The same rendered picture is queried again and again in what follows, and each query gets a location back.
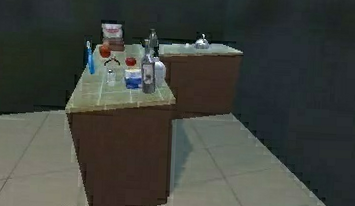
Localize silver kettle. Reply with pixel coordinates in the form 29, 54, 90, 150
194, 33, 212, 50

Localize brown counter with tiled top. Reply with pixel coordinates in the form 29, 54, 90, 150
60, 40, 180, 206

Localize red tomato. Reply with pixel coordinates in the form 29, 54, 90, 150
98, 44, 113, 59

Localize dark glass wine bottle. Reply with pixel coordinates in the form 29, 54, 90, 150
139, 38, 158, 95

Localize black curved utensil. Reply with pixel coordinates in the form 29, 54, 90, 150
103, 55, 121, 67

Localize blue and white box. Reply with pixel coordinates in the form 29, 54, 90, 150
123, 68, 144, 90

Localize clear salt shaker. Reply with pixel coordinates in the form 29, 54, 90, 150
106, 68, 117, 87

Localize brown cabinet with pale top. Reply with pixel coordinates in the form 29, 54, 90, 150
155, 40, 245, 122

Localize blue spray bottle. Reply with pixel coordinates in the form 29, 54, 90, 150
84, 40, 98, 75

